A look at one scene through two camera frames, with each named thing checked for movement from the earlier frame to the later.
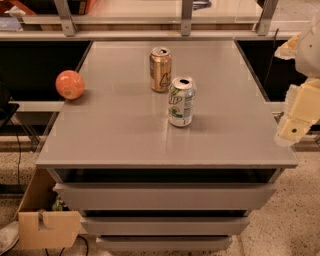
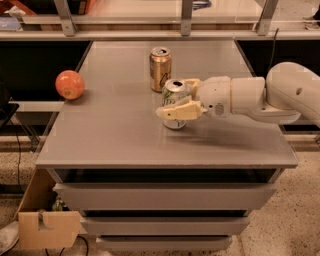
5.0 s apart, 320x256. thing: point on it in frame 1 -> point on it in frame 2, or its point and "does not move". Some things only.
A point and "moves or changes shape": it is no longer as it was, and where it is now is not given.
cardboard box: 39,225 does not move
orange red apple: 70,84 does not move
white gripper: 310,53 -> 216,96
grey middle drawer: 159,226 does not move
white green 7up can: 182,99 moves or changes shape
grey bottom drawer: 163,243 does not move
